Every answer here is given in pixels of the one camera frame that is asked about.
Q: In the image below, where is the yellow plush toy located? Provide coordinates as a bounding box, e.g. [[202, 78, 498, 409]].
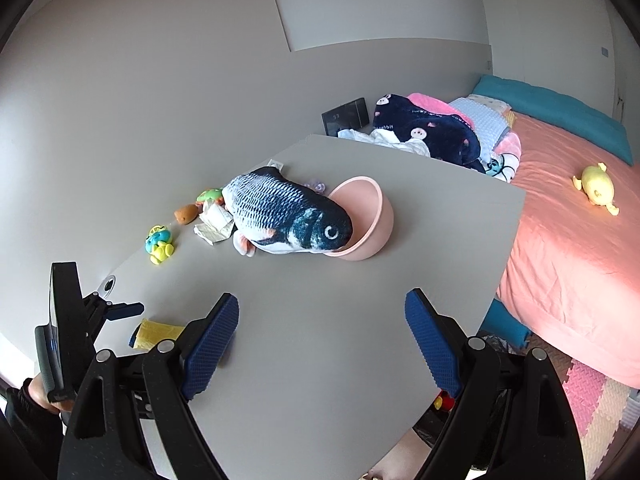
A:
[[572, 162, 621, 217]]

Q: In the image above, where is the person's left hand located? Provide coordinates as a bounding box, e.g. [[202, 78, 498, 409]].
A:
[[22, 377, 76, 415]]

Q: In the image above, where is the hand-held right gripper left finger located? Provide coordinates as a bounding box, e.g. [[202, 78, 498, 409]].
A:
[[57, 291, 240, 480]]

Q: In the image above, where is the pastel foam floor mat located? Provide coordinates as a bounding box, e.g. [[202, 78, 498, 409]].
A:
[[560, 357, 637, 461]]

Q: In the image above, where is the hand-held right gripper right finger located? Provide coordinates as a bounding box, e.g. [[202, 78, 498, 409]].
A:
[[405, 287, 586, 480]]

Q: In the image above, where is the pink bowl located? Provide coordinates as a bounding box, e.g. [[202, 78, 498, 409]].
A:
[[324, 176, 395, 262]]

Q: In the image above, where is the pink and white printed cloth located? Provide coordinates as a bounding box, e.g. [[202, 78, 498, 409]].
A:
[[482, 132, 522, 183]]

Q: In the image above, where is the teal foam block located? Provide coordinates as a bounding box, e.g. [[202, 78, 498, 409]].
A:
[[481, 299, 532, 348]]

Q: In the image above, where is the pink blanket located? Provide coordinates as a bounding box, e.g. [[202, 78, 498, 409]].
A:
[[406, 92, 476, 128]]

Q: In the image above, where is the pink bed sheet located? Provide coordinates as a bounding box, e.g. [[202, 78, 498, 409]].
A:
[[495, 110, 640, 390]]

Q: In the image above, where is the yellow and blue toy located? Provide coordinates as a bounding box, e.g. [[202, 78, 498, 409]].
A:
[[145, 226, 176, 264]]

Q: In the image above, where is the light blue textured cloth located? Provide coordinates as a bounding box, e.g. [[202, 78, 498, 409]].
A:
[[448, 96, 512, 153]]

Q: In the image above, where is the yellow cloth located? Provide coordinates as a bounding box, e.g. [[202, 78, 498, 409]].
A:
[[131, 318, 187, 351]]

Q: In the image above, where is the crumpled white paper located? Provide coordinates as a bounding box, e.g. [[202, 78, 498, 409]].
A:
[[199, 199, 234, 228], [194, 221, 237, 246]]

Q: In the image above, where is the person's left forearm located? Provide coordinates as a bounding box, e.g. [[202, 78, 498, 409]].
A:
[[0, 385, 66, 480]]

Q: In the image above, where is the navy printed blanket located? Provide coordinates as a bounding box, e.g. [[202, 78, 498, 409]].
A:
[[372, 93, 482, 167]]

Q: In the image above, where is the blue fish plush toy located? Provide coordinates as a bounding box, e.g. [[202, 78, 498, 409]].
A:
[[221, 166, 353, 258]]

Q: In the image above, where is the teal pillow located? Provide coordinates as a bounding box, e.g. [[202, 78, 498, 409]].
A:
[[471, 75, 633, 166]]

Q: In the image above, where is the black box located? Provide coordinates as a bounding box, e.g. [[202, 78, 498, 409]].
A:
[[321, 96, 370, 137]]

